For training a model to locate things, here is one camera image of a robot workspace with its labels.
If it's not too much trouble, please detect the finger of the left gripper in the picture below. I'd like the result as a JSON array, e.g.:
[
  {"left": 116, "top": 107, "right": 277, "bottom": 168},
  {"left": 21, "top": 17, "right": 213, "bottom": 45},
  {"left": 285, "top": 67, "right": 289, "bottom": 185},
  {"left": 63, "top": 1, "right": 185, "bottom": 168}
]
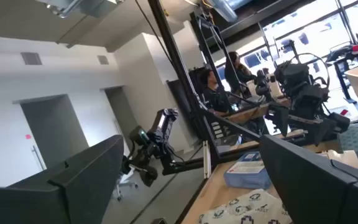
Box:
[
  {"left": 264, "top": 104, "right": 291, "bottom": 138},
  {"left": 314, "top": 111, "right": 351, "bottom": 147}
]

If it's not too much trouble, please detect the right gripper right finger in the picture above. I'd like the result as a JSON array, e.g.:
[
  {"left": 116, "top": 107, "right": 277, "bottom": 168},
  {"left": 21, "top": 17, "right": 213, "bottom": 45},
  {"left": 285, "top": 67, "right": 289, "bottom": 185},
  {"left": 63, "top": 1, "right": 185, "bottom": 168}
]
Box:
[{"left": 259, "top": 135, "right": 358, "bottom": 224}]

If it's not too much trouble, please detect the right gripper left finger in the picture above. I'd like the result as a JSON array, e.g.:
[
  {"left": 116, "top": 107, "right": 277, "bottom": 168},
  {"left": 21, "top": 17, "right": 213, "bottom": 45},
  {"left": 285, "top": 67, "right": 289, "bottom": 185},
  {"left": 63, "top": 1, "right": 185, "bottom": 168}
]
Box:
[{"left": 0, "top": 135, "right": 124, "bottom": 224}]

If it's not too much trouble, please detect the blue first aid kit box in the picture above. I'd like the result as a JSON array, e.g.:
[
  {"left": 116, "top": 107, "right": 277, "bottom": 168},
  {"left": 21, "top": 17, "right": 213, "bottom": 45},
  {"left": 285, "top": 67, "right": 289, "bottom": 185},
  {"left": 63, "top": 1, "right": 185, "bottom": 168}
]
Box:
[{"left": 223, "top": 151, "right": 272, "bottom": 190}]

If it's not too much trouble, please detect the wooden background table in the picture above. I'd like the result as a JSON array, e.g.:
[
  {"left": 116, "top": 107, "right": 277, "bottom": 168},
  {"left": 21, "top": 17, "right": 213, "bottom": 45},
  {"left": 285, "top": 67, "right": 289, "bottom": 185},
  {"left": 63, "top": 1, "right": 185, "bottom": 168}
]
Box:
[{"left": 219, "top": 98, "right": 291, "bottom": 125}]

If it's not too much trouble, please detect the black background equipment stand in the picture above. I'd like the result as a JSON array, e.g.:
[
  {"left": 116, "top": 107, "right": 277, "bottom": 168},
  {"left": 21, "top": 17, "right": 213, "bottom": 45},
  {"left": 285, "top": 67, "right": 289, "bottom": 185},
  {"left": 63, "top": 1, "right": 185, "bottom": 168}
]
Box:
[{"left": 325, "top": 32, "right": 358, "bottom": 105}]

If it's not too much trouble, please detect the white office chair base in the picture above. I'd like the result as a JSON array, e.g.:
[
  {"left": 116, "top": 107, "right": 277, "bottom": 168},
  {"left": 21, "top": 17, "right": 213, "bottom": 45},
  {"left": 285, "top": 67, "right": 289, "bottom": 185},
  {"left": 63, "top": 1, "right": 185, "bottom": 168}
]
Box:
[{"left": 112, "top": 169, "right": 139, "bottom": 202}]

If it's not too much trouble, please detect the person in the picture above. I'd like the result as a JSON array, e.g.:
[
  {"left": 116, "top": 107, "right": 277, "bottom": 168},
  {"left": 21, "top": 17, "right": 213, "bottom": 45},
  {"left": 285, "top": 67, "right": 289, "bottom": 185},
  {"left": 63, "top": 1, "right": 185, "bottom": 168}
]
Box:
[
  {"left": 224, "top": 51, "right": 258, "bottom": 96},
  {"left": 197, "top": 68, "right": 233, "bottom": 115}
]

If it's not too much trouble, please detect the large glass window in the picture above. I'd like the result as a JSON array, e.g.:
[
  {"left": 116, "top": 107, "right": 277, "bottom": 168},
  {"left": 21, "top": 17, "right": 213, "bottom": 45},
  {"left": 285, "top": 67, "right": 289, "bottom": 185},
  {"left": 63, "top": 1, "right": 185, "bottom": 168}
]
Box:
[{"left": 211, "top": 0, "right": 358, "bottom": 131}]

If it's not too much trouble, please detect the grey door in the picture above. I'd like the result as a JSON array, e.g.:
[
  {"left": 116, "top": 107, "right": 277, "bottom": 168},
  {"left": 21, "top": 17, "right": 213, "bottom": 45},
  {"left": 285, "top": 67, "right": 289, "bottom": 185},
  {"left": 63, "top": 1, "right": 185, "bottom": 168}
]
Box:
[
  {"left": 12, "top": 94, "right": 90, "bottom": 171},
  {"left": 104, "top": 86, "right": 139, "bottom": 151}
]

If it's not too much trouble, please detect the white patterned soft pack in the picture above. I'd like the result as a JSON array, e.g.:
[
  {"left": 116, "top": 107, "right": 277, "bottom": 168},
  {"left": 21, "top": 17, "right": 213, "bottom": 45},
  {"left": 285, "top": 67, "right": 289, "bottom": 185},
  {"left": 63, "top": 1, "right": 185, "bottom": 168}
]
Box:
[{"left": 196, "top": 189, "right": 293, "bottom": 224}]

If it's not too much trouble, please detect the metal ceiling pipe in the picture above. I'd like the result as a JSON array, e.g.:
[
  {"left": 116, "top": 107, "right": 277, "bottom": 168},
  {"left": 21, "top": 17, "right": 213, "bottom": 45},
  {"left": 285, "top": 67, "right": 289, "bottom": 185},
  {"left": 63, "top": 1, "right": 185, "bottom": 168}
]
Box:
[{"left": 44, "top": 0, "right": 83, "bottom": 19}]

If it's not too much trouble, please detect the metal door handle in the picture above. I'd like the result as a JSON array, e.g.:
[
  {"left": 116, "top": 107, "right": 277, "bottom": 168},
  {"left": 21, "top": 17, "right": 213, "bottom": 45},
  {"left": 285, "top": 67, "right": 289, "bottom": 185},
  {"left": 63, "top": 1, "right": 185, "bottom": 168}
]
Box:
[{"left": 30, "top": 144, "right": 47, "bottom": 171}]

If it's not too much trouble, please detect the black background station frame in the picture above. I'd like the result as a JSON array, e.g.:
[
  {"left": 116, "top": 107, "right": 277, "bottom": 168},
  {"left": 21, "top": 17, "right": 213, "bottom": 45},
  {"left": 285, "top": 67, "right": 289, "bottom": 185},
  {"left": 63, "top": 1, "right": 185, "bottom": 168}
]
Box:
[{"left": 190, "top": 12, "right": 248, "bottom": 113}]

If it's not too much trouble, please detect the black metal table frame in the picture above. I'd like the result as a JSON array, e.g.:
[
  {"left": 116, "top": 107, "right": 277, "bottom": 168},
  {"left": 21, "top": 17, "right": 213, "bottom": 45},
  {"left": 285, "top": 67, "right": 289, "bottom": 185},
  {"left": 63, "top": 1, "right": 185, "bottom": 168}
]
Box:
[{"left": 147, "top": 0, "right": 341, "bottom": 180}]

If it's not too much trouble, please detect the silver ceiling duct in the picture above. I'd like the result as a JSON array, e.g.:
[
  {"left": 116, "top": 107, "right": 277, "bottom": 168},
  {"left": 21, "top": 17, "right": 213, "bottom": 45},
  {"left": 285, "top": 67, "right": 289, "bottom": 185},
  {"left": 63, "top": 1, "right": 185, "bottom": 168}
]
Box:
[{"left": 206, "top": 0, "right": 260, "bottom": 23}]

